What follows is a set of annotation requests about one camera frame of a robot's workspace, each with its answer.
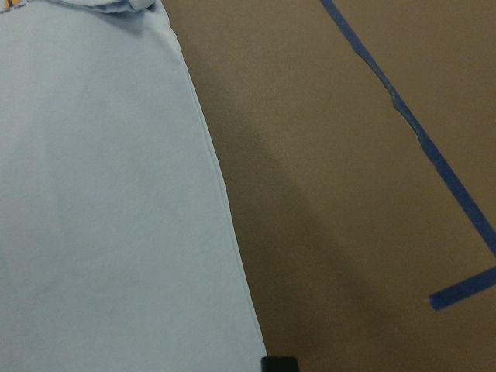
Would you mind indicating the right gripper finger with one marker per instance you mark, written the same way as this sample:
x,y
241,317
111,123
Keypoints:
x,y
279,364

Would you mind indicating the light blue t-shirt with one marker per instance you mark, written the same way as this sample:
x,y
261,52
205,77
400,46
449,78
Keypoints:
x,y
118,251

